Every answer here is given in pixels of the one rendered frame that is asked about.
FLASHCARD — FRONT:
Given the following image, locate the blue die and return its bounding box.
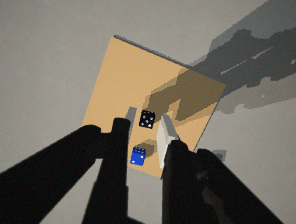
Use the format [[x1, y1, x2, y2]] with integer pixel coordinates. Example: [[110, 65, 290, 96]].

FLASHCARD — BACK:
[[130, 147, 146, 166]]

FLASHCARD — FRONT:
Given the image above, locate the black die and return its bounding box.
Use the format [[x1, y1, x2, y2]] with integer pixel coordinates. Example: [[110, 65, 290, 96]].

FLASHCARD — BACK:
[[139, 110, 155, 129]]

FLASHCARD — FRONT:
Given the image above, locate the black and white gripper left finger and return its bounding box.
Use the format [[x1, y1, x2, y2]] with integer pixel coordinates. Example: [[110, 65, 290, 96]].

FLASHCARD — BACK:
[[0, 106, 137, 224]]

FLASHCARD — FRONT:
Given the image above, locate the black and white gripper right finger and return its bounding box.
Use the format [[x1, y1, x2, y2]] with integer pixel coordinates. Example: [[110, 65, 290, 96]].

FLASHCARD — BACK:
[[156, 114, 284, 224]]

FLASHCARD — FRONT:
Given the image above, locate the tan square mat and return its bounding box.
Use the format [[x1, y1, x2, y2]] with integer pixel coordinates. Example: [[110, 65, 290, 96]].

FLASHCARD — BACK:
[[81, 37, 226, 178]]

